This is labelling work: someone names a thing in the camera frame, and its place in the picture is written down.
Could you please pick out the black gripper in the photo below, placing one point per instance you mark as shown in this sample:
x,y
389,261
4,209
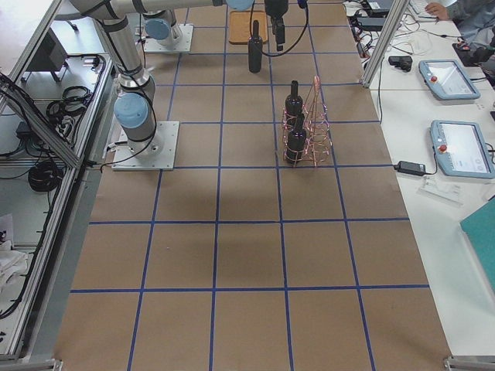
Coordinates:
x,y
274,8

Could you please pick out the dark wine bottle carried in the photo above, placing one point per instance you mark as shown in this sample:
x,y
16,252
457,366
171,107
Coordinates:
x,y
255,46

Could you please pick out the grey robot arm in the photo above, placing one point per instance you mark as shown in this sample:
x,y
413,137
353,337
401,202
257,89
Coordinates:
x,y
111,20
163,27

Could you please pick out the wooden serving tray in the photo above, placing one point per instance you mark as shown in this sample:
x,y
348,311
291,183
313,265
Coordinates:
x,y
239,23

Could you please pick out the dark wine bottle in basket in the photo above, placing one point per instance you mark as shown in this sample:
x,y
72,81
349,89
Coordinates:
x,y
293,104

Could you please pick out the blue teach pendant far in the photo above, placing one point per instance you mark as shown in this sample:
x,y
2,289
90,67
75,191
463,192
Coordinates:
x,y
447,80

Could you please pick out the blue teach pendant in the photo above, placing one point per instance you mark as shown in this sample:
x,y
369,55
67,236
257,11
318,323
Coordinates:
x,y
460,149
447,80

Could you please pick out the black power adapter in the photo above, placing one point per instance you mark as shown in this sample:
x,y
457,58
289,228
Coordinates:
x,y
410,168

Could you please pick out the blue teach pendant near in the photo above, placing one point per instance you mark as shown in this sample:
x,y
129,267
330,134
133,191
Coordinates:
x,y
460,149

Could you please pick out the teal board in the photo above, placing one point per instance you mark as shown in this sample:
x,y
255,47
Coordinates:
x,y
479,227

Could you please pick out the white cloth bundle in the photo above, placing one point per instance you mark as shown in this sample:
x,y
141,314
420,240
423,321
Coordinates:
x,y
14,263

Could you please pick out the copper wire bottle basket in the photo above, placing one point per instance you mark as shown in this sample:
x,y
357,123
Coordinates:
x,y
318,143

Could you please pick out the aluminium frame post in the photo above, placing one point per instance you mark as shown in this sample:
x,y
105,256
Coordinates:
x,y
390,25

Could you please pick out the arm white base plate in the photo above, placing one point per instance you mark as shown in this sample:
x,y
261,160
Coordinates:
x,y
183,46
159,154

